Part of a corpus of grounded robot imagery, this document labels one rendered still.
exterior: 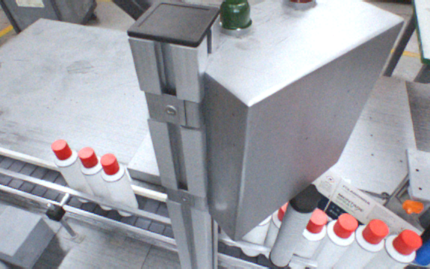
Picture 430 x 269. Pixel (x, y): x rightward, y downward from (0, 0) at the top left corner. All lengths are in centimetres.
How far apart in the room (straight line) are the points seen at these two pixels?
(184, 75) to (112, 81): 111
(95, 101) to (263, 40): 103
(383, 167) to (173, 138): 81
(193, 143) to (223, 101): 6
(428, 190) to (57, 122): 107
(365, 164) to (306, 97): 77
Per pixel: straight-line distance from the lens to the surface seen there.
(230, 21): 23
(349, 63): 25
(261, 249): 68
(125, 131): 108
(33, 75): 147
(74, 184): 82
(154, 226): 80
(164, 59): 21
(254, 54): 21
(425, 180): 65
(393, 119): 116
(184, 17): 21
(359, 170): 96
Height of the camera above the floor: 159
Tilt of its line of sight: 48 degrees down
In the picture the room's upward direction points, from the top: straight up
